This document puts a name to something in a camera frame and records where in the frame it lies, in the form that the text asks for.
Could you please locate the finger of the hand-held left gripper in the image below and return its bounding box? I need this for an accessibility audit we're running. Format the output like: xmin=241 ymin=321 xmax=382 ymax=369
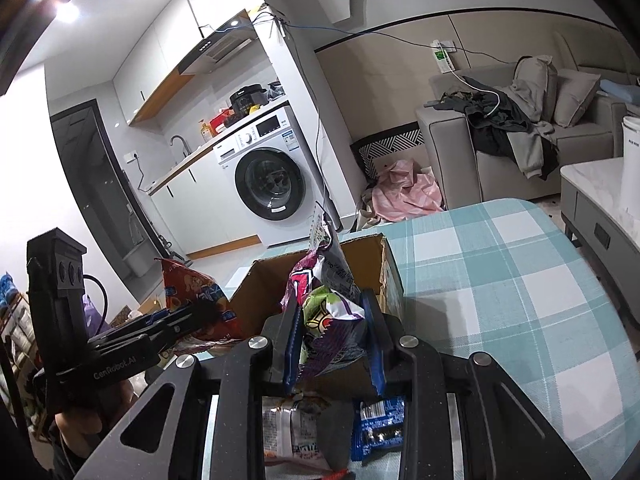
xmin=107 ymin=305 xmax=176 ymax=336
xmin=89 ymin=307 xmax=221 ymax=361

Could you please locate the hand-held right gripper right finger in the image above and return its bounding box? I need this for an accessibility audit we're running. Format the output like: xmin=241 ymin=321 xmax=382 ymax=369
xmin=359 ymin=287 xmax=591 ymax=480

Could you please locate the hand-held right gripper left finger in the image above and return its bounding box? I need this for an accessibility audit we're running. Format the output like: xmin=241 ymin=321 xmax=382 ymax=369
xmin=85 ymin=305 xmax=303 ymax=480

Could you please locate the red chip snack packet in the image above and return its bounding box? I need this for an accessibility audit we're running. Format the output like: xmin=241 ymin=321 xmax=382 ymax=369
xmin=155 ymin=257 xmax=246 ymax=343

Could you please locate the purple snack packet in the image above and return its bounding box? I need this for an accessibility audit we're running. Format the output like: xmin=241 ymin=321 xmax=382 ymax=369
xmin=280 ymin=202 xmax=367 ymax=393

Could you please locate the brown cardboard box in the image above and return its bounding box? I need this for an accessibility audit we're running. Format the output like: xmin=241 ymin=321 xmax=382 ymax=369
xmin=227 ymin=232 xmax=405 ymax=401

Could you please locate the person's left hand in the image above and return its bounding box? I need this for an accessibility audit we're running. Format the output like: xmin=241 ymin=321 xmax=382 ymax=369
xmin=52 ymin=385 xmax=133 ymax=461

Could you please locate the purple plastic bag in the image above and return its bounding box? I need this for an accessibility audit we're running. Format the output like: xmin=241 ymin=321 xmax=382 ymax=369
xmin=82 ymin=295 xmax=108 ymax=336

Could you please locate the white trash bin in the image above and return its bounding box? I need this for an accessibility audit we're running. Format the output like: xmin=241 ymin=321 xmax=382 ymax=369
xmin=122 ymin=247 xmax=153 ymax=278

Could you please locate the stick vacuum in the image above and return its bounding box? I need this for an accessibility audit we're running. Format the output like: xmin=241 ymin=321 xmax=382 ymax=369
xmin=157 ymin=232 xmax=191 ymax=263

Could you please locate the white and red snack packet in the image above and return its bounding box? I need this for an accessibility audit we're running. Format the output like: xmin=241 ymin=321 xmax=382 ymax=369
xmin=262 ymin=395 xmax=333 ymax=473

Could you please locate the blue snack packet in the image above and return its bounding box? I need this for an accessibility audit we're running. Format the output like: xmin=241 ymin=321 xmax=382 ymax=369
xmin=350 ymin=396 xmax=405 ymax=462

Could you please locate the white kitchen base cabinet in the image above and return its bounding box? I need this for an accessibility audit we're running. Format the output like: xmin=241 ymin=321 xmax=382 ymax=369
xmin=149 ymin=149 xmax=263 ymax=261

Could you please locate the dark door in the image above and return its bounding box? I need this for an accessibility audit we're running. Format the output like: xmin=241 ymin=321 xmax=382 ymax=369
xmin=50 ymin=100 xmax=166 ymax=261

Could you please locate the teal plaid tablecloth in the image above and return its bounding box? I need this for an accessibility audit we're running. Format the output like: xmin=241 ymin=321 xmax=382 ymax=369
xmin=345 ymin=197 xmax=631 ymax=480

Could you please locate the pink cloth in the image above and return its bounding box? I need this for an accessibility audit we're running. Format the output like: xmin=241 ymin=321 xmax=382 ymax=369
xmin=370 ymin=159 xmax=446 ymax=223

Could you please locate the white washing machine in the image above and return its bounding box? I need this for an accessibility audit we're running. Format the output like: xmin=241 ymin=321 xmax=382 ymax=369
xmin=214 ymin=105 xmax=331 ymax=248

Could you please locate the black white patterned basket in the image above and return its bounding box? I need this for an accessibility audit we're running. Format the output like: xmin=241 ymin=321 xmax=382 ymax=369
xmin=350 ymin=122 xmax=426 ymax=181

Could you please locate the red box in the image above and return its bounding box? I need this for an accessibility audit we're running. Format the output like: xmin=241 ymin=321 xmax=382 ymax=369
xmin=209 ymin=109 xmax=236 ymax=133

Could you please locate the grey sofa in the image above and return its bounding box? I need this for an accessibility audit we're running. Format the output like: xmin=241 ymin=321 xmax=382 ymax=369
xmin=416 ymin=30 xmax=640 ymax=211

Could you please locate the black pressure cooker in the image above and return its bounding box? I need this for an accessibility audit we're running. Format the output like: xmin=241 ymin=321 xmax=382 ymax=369
xmin=229 ymin=83 xmax=268 ymax=116

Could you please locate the dark clothes pile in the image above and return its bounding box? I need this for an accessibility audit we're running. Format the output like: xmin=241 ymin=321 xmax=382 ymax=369
xmin=435 ymin=76 xmax=556 ymax=171

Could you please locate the white marble coffee table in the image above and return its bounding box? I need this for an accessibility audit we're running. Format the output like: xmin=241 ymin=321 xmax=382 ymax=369
xmin=560 ymin=155 xmax=640 ymax=331

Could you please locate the silver range hood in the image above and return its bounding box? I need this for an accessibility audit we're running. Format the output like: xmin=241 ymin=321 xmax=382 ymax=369
xmin=177 ymin=8 xmax=258 ymax=76

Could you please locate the grey jacket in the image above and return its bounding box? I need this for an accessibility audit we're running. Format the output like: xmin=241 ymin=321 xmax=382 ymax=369
xmin=505 ymin=56 xmax=558 ymax=181

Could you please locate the white power strip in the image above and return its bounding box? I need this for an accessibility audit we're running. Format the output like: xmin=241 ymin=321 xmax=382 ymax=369
xmin=431 ymin=39 xmax=457 ymax=75

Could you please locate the grey cushion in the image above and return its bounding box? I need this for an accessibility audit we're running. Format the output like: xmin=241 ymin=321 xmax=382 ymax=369
xmin=552 ymin=69 xmax=601 ymax=128

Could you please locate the light blue cloth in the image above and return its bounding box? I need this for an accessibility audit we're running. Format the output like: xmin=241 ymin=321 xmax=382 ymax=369
xmin=597 ymin=80 xmax=640 ymax=103

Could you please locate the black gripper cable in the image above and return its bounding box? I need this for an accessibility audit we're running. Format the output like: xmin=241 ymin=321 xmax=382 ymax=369
xmin=82 ymin=274 xmax=108 ymax=333

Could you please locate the black wall cable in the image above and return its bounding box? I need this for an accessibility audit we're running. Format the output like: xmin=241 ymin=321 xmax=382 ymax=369
xmin=300 ymin=25 xmax=333 ymax=221

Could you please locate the white wall cabinet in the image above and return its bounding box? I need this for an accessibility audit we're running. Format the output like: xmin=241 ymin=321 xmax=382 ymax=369
xmin=112 ymin=0 xmax=273 ymax=126

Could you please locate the white charging cable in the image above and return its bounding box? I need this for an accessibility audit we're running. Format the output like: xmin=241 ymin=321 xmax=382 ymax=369
xmin=447 ymin=67 xmax=501 ymax=116

